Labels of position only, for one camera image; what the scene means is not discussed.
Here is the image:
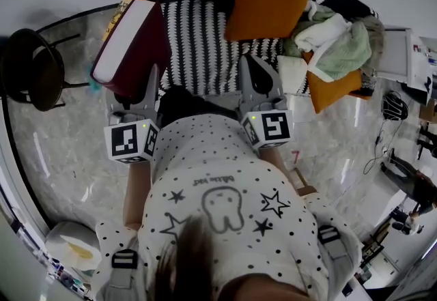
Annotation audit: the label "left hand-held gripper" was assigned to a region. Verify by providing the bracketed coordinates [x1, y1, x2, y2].
[104, 64, 161, 164]

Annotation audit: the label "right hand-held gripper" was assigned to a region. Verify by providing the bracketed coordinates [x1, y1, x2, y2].
[238, 55, 294, 150]

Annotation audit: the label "maroon hardcover book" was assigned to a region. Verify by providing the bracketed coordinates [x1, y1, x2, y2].
[90, 0, 171, 105]

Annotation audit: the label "person's left forearm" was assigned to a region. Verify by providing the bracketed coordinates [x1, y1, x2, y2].
[122, 159, 153, 231]

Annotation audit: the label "person's right forearm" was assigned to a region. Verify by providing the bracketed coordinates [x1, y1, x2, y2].
[257, 145, 303, 193]

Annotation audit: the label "yellow paperback book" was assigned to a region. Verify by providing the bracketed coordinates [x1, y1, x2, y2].
[102, 0, 141, 43]

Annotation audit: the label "white pillow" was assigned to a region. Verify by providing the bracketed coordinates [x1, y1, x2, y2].
[276, 55, 310, 94]

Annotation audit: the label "teal fluffy duster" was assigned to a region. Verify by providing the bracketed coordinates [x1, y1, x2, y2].
[87, 66, 103, 94]

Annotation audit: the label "black trousers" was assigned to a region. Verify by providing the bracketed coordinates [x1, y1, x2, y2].
[156, 84, 243, 128]

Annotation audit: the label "black white striped blanket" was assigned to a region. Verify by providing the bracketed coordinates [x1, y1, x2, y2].
[128, 0, 380, 96]

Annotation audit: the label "green white fleece blanket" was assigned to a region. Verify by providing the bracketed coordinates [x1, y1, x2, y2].
[282, 1, 372, 84]

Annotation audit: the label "white spotted t-shirt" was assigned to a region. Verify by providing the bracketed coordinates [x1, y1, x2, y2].
[91, 113, 363, 301]

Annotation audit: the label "black round chair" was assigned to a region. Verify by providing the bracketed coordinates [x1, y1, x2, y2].
[0, 28, 90, 113]

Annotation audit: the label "grey brown knitted throw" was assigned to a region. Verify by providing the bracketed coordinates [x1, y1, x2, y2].
[354, 14, 385, 96]

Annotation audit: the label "white round bin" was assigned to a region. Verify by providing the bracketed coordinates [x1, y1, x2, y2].
[44, 220, 103, 272]

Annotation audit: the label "white desk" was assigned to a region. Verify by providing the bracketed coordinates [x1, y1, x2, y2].
[375, 28, 434, 106]

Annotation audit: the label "cardboard box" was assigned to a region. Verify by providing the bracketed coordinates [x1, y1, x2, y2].
[419, 100, 437, 122]

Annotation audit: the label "thin floor cable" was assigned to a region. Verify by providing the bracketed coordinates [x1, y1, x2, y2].
[363, 115, 400, 176]

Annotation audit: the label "black coiled cable bundle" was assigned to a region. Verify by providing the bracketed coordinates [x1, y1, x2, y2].
[382, 91, 410, 122]

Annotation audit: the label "left grey harness strap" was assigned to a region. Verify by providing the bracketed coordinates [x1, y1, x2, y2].
[104, 248, 141, 301]

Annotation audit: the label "grey harness strap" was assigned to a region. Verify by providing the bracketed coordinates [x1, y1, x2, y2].
[317, 224, 349, 259]
[104, 248, 141, 301]

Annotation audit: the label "right grey harness strap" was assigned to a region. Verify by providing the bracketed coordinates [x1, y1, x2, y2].
[317, 224, 349, 259]

